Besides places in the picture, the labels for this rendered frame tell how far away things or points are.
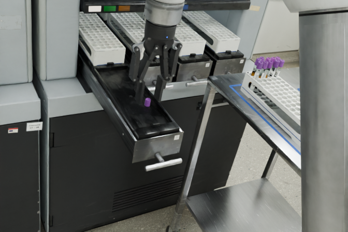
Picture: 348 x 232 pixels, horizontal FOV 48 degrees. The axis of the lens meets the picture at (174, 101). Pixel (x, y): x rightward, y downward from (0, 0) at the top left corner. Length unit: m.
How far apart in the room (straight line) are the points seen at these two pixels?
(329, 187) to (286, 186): 1.87
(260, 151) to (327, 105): 2.05
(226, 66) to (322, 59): 1.10
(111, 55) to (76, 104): 0.18
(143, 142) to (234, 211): 0.72
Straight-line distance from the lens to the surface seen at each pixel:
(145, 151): 0.98
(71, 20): 1.20
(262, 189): 1.72
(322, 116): 0.36
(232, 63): 1.45
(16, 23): 1.16
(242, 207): 1.62
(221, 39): 1.43
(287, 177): 2.30
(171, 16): 0.92
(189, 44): 1.34
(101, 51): 1.19
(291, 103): 1.11
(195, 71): 1.37
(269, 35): 3.37
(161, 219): 1.85
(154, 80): 1.29
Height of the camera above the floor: 1.40
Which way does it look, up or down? 32 degrees down
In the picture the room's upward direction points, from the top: 12 degrees clockwise
